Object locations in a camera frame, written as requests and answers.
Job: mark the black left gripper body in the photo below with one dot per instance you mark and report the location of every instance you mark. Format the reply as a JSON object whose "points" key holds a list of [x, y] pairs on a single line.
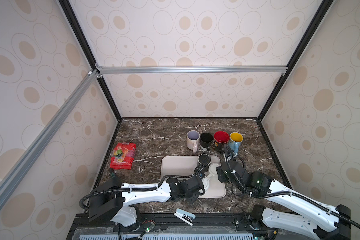
{"points": [[191, 198]]}

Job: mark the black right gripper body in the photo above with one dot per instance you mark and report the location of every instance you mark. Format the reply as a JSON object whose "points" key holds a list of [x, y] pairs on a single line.
{"points": [[221, 177]]}

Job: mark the white ribbed mug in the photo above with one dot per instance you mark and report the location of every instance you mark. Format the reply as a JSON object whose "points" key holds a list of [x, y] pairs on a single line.
{"points": [[206, 183]]}

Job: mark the cream white mug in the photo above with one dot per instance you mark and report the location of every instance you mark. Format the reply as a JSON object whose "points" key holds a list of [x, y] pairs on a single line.
{"points": [[213, 172]]}

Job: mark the blue butterfly mug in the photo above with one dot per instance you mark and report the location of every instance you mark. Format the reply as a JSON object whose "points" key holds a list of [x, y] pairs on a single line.
{"points": [[235, 141]]}

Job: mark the black and white mug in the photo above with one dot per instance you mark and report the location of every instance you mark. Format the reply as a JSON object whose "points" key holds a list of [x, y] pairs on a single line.
{"points": [[206, 141]]}

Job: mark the pink ceramic mug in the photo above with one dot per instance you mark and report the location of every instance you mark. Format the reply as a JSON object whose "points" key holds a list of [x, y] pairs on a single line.
{"points": [[193, 140]]}

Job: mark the black skull mug red inside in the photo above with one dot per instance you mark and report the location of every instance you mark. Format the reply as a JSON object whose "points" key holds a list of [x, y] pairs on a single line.
{"points": [[220, 139]]}

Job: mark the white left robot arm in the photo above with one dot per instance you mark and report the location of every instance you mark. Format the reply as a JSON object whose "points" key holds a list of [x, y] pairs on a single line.
{"points": [[115, 201]]}

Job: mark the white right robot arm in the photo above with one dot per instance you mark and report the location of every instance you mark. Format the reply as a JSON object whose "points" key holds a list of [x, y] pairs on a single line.
{"points": [[310, 218]]}

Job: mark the small black mug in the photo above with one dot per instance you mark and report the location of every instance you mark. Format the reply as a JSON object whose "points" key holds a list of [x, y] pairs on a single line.
{"points": [[204, 161]]}

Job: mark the beige plastic tray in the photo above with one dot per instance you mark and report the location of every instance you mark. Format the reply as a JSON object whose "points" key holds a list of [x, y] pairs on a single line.
{"points": [[185, 165]]}

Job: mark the light blue white stapler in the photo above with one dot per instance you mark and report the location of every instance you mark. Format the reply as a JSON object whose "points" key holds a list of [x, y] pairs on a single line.
{"points": [[185, 216]]}

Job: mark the red snack bag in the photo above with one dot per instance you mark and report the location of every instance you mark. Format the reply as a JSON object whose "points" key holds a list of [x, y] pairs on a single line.
{"points": [[123, 156]]}

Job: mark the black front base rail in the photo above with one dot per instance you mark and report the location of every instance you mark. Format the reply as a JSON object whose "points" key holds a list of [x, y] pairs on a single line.
{"points": [[210, 226]]}

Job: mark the green handled screwdriver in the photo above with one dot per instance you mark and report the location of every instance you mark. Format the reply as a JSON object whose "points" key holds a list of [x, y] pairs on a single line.
{"points": [[112, 173]]}

